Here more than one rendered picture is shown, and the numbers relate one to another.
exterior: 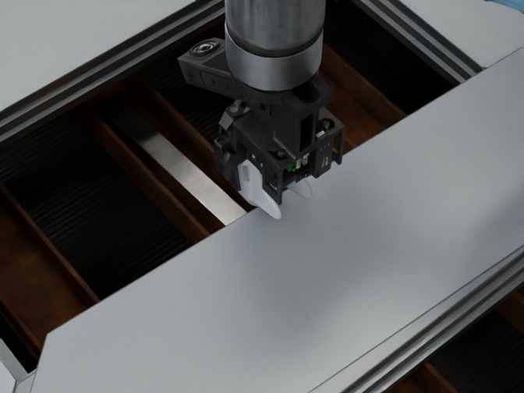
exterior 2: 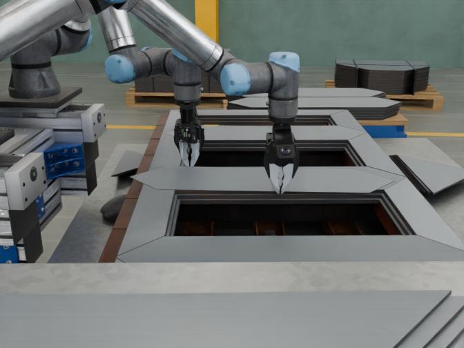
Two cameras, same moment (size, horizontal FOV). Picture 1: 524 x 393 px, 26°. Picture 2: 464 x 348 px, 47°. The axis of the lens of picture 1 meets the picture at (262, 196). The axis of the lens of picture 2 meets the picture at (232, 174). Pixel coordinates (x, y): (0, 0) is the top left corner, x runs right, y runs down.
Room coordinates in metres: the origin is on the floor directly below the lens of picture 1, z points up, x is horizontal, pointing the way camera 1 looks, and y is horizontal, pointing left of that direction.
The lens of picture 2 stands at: (1.73, 0.71, 1.41)
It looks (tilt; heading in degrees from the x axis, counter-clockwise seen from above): 21 degrees down; 218
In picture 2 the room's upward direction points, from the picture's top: straight up
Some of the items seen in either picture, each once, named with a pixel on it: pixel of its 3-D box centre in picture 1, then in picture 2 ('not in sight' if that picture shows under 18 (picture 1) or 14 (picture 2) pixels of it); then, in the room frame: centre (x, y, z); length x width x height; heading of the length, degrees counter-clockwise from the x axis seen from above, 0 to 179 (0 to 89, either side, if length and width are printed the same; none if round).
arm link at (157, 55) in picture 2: not in sight; (155, 61); (0.66, -0.41, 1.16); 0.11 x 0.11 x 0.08; 5
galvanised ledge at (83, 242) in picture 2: not in sight; (112, 208); (0.71, -0.59, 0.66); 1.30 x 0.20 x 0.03; 39
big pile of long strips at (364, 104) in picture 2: not in sight; (309, 103); (-0.41, -0.52, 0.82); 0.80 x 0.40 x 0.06; 129
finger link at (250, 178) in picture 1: (261, 194); (285, 175); (0.60, 0.00, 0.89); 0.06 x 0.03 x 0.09; 39
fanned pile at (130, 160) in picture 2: not in sight; (137, 161); (0.41, -0.79, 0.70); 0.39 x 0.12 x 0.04; 39
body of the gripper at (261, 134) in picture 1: (279, 114); (281, 136); (0.60, -0.01, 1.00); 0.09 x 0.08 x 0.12; 39
